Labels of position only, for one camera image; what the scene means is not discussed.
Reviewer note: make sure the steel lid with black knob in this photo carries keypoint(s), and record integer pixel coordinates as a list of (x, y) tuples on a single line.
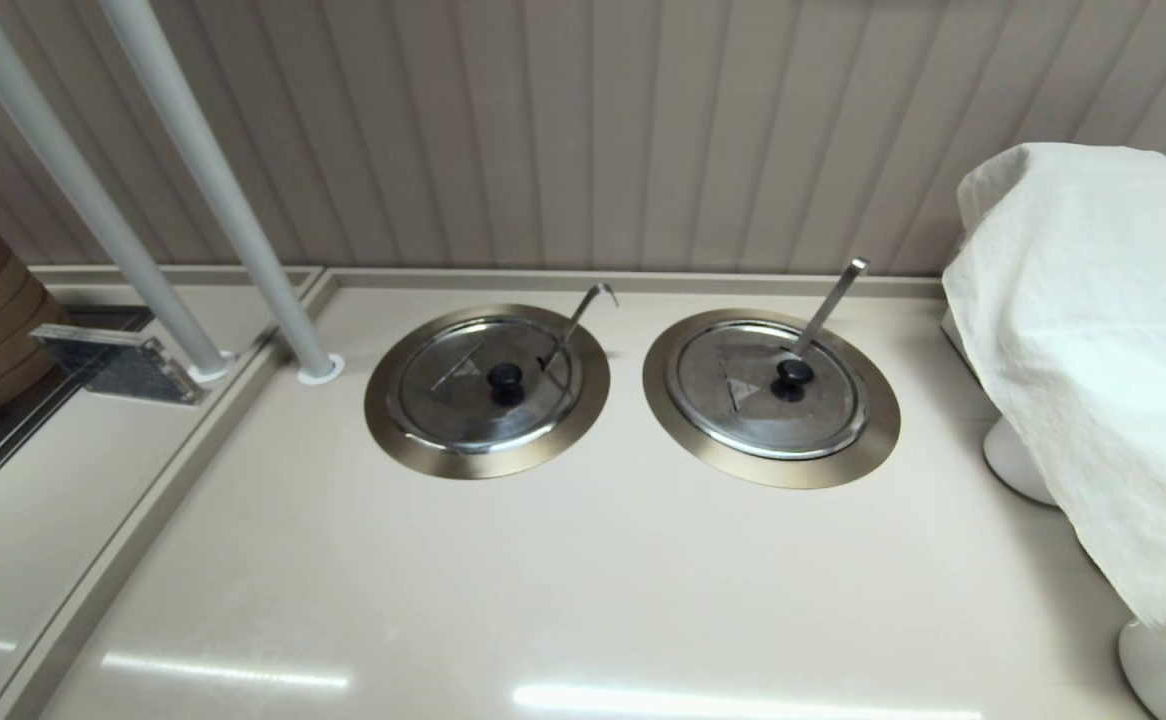
[(743, 420), (453, 410)]

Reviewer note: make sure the thick white support pole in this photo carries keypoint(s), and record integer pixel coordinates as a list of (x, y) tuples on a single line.
[(219, 180)]

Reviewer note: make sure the white rounded appliance foot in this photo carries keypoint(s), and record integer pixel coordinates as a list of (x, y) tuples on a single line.
[(1158, 670), (1013, 465)]

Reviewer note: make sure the clear acrylic sign block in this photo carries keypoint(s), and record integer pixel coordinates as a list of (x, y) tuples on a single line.
[(113, 360)]

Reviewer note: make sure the white cloth covered appliance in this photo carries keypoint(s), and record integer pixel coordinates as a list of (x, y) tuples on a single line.
[(1093, 350)]

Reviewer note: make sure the thin grey-white support pole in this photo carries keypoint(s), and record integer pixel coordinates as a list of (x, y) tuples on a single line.
[(85, 180)]

